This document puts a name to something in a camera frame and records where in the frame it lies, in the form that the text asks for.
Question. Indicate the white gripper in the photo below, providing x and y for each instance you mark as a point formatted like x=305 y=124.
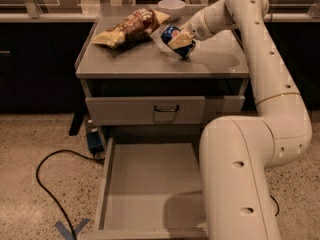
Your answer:
x=199 y=26

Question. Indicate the blue pepsi can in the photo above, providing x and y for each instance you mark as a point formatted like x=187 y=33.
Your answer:
x=179 y=41

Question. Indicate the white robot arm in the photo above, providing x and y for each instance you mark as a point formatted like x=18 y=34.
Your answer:
x=235 y=151

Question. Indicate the grey drawer cabinet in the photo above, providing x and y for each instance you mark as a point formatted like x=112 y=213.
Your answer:
x=216 y=67

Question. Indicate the grey top drawer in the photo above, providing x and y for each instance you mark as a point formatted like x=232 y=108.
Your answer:
x=139 y=110

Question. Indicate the dark back counter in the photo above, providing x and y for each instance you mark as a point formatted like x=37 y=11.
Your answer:
x=37 y=60

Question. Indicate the open grey middle drawer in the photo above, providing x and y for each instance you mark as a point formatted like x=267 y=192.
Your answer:
x=150 y=190

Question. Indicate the white bowl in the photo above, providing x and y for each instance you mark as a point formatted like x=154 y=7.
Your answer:
x=174 y=8

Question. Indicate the brown yellow chip bag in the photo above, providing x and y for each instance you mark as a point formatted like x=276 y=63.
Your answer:
x=139 y=25

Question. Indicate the blue power box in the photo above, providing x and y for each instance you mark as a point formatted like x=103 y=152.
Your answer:
x=94 y=142

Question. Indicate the black drawer handle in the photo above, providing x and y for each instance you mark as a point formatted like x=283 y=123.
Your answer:
x=166 y=110

